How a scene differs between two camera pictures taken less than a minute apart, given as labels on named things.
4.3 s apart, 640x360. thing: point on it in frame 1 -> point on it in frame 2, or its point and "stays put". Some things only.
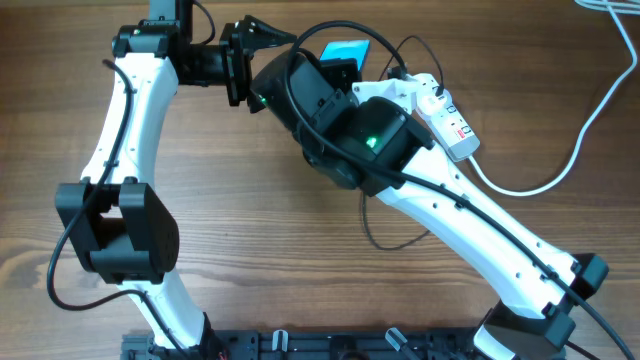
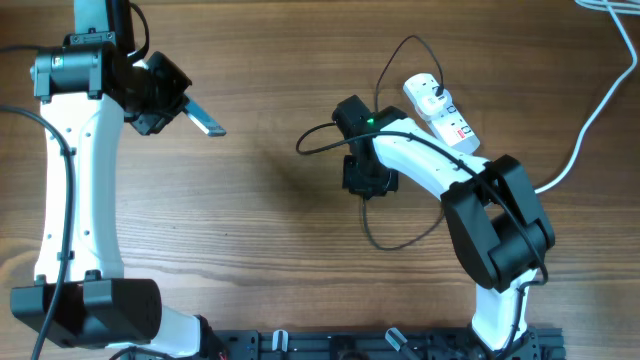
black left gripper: x=234 y=49 -> x=178 y=82
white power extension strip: x=455 y=135 stays put
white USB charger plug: x=427 y=101 stays put
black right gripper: x=343 y=75 -> x=351 y=181
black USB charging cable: x=385 y=74 stays put
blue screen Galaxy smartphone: x=357 y=49 -> x=203 y=120
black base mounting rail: x=317 y=344 stays put
